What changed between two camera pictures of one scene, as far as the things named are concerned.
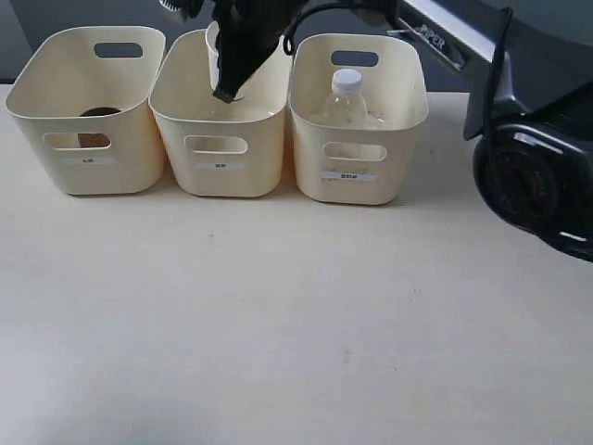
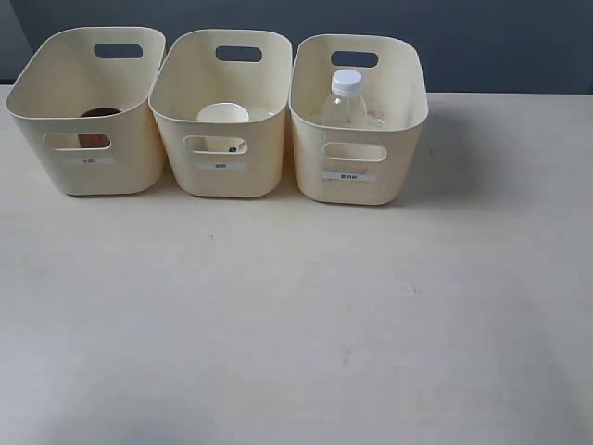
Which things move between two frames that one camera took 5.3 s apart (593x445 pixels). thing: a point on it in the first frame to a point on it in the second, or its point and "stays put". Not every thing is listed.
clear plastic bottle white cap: x=346 y=104 stays put
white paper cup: x=212 y=34 to x=223 y=112
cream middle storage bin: x=216 y=148 stays put
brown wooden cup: x=95 y=139 stays put
